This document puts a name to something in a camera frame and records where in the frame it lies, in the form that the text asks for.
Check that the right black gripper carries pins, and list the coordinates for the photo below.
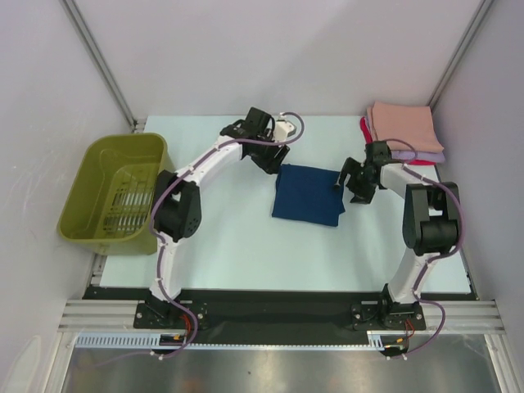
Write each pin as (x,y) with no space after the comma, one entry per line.
(362,196)

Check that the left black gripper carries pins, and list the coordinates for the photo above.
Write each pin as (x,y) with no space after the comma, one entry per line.
(271,164)

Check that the dark blue t shirt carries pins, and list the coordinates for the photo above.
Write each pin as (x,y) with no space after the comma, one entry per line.
(308,194)

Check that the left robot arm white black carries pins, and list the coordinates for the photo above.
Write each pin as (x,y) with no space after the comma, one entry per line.
(176,211)

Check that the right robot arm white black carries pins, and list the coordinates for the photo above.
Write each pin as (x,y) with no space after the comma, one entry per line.
(432,229)

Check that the folded red t shirt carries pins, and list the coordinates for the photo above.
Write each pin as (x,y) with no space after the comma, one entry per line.
(364,131)

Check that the folded lilac t shirt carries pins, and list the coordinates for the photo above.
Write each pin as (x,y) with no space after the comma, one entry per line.
(421,155)

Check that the folded pink t shirt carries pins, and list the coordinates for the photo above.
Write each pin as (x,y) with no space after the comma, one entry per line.
(411,124)

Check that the olive green plastic basket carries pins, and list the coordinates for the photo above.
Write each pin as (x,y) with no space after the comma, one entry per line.
(109,204)

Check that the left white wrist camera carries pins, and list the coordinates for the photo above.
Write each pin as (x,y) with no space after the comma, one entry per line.
(283,130)

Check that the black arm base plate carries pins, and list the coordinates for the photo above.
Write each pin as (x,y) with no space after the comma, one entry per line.
(279,318)

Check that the right aluminium frame post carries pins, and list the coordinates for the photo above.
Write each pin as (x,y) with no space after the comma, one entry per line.
(474,26)

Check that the aluminium frame post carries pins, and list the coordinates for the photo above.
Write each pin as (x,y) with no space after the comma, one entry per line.
(92,48)
(474,26)

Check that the white slotted cable duct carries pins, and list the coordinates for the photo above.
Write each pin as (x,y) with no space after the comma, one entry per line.
(165,341)

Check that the left aluminium frame post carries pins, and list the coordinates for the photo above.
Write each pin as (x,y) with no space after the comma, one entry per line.
(92,48)

